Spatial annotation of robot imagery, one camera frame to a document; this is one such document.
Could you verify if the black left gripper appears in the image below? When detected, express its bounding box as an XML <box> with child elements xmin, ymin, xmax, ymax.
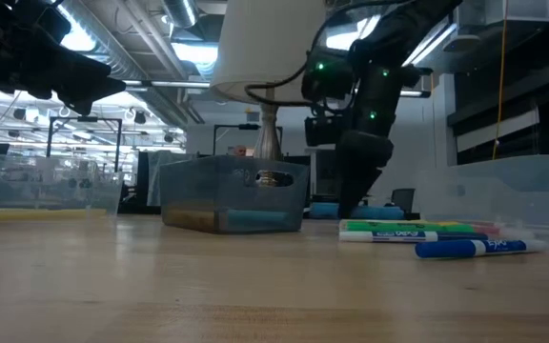
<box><xmin>0</xmin><ymin>32</ymin><xmax>127</xmax><ymax>115</ymax></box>

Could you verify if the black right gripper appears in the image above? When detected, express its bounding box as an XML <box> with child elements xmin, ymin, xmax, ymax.
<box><xmin>335</xmin><ymin>129</ymin><xmax>395</xmax><ymax>220</ymax></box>

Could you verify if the green highlighter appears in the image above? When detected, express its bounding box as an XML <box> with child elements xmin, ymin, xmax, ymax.
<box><xmin>339</xmin><ymin>220</ymin><xmax>477</xmax><ymax>233</ymax></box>

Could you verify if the blue Expo marker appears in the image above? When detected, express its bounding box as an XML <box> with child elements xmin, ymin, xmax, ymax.
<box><xmin>338</xmin><ymin>230</ymin><xmax>491</xmax><ymax>243</ymax></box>
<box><xmin>415</xmin><ymin>238</ymin><xmax>545</xmax><ymax>260</ymax></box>

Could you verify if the teal highlighter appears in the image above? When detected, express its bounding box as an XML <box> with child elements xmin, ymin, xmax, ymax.
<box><xmin>225</xmin><ymin>208</ymin><xmax>291</xmax><ymax>231</ymax></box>

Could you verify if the dark red Expo marker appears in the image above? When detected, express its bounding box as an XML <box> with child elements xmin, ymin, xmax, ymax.
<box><xmin>464</xmin><ymin>222</ymin><xmax>536</xmax><ymax>239</ymax></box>

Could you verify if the black equipment cabinet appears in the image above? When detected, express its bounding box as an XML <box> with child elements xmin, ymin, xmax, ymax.
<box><xmin>310</xmin><ymin>147</ymin><xmax>340</xmax><ymax>197</ymax></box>

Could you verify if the grey office chair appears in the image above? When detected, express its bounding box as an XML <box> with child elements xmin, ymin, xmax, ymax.
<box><xmin>382</xmin><ymin>188</ymin><xmax>417</xmax><ymax>214</ymax></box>

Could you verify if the ceiling light bar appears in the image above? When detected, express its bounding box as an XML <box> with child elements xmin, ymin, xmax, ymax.
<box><xmin>397</xmin><ymin>88</ymin><xmax>432</xmax><ymax>99</ymax></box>
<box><xmin>124</xmin><ymin>78</ymin><xmax>212</xmax><ymax>91</ymax></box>

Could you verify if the clear plastic bin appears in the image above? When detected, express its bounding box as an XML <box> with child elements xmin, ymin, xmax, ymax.
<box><xmin>415</xmin><ymin>154</ymin><xmax>549</xmax><ymax>245</ymax></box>
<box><xmin>0</xmin><ymin>151</ymin><xmax>126</xmax><ymax>221</ymax></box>

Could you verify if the grey cloth cover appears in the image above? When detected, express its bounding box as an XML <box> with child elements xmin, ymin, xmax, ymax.
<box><xmin>135</xmin><ymin>150</ymin><xmax>194</xmax><ymax>209</ymax></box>

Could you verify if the smoky grey plastic bin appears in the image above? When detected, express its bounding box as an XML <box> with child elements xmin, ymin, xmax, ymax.
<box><xmin>158</xmin><ymin>154</ymin><xmax>311</xmax><ymax>234</ymax></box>

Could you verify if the silver table lamp white shade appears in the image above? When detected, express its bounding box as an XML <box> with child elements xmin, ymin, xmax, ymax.
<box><xmin>209</xmin><ymin>0</ymin><xmax>328</xmax><ymax>188</ymax></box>

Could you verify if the black metal frame stand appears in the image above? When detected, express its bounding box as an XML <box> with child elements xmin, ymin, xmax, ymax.
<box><xmin>45</xmin><ymin>115</ymin><xmax>124</xmax><ymax>173</ymax></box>
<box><xmin>212</xmin><ymin>122</ymin><xmax>262</xmax><ymax>156</ymax></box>

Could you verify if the silver ventilation duct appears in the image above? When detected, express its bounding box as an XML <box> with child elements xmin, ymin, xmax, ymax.
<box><xmin>59</xmin><ymin>0</ymin><xmax>207</xmax><ymax>125</ymax></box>
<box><xmin>162</xmin><ymin>0</ymin><xmax>199</xmax><ymax>28</ymax></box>

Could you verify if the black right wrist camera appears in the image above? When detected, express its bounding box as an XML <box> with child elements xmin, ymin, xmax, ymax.
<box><xmin>304</xmin><ymin>115</ymin><xmax>348</xmax><ymax>148</ymax></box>

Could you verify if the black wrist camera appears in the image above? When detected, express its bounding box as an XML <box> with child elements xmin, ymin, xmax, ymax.
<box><xmin>304</xmin><ymin>115</ymin><xmax>348</xmax><ymax>148</ymax></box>
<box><xmin>14</xmin><ymin>0</ymin><xmax>73</xmax><ymax>47</ymax></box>

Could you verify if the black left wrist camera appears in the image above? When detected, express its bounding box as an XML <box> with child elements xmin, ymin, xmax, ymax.
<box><xmin>14</xmin><ymin>0</ymin><xmax>73</xmax><ymax>47</ymax></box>

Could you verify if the black aluminium table frame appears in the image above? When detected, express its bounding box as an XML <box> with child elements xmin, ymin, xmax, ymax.
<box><xmin>119</xmin><ymin>203</ymin><xmax>421</xmax><ymax>221</ymax></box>

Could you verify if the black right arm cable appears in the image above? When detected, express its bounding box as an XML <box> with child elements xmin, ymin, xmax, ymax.
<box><xmin>244</xmin><ymin>0</ymin><xmax>402</xmax><ymax>109</ymax></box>

